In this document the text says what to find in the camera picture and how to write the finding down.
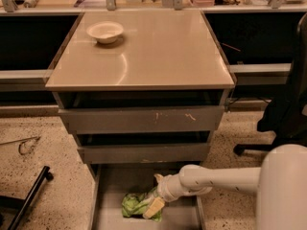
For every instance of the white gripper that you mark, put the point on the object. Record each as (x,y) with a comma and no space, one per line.
(165,187)

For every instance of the green rice chip bag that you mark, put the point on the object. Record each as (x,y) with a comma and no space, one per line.
(135,204)

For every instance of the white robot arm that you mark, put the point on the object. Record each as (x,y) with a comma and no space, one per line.
(280,186)

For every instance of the grey middle drawer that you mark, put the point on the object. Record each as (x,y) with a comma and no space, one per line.
(158,147)

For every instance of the grey drawer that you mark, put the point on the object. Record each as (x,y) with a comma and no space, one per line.
(114,181)
(158,147)
(102,112)

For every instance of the grey bottom drawer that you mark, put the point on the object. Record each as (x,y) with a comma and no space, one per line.
(114,181)

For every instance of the grey drawer cabinet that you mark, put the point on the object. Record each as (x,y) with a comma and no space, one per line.
(159,50)

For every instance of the grey top drawer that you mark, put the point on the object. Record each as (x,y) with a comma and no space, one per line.
(102,112)

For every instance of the black chair base leg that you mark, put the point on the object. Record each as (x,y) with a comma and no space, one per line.
(21,205)

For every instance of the black office chair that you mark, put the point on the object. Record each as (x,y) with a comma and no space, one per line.
(286,114)

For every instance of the white paper bowl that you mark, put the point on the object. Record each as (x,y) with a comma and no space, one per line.
(105,32)

